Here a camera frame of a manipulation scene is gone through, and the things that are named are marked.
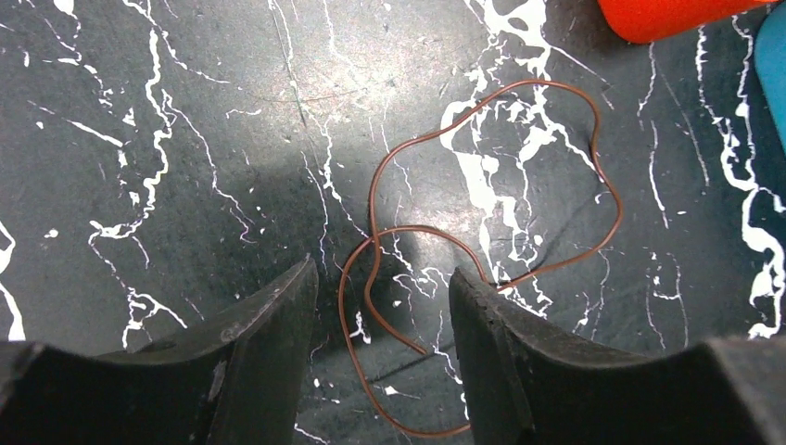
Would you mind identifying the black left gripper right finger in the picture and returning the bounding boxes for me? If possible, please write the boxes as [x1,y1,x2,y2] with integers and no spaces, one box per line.
[449,270,785,444]

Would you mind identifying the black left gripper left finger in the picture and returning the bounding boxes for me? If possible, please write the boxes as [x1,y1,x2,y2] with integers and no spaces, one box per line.
[1,258,319,444]

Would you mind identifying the orange square tray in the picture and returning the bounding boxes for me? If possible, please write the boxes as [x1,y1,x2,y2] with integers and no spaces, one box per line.
[598,0,773,44]

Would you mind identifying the light blue square tray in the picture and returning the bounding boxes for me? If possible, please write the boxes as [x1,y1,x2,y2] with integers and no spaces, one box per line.
[754,1,785,149]

